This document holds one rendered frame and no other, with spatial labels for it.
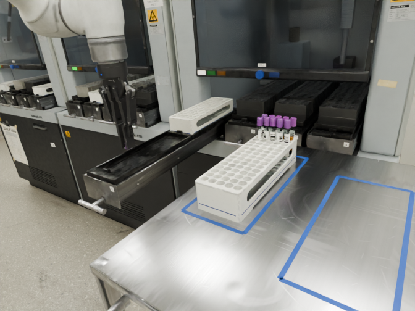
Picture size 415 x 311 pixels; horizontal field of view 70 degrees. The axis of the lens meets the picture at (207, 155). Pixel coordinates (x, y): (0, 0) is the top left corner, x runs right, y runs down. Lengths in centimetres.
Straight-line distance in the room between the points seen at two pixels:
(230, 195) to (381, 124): 63
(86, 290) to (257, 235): 128
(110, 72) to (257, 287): 59
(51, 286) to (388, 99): 167
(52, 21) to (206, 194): 56
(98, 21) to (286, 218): 59
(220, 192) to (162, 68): 89
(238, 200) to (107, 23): 50
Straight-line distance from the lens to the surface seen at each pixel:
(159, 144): 98
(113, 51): 78
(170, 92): 134
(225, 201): 55
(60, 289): 177
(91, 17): 78
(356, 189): 69
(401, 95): 102
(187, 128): 100
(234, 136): 110
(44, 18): 86
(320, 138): 99
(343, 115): 103
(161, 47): 132
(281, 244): 52
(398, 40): 99
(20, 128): 243
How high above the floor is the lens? 116
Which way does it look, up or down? 25 degrees down
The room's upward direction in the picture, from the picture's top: 5 degrees counter-clockwise
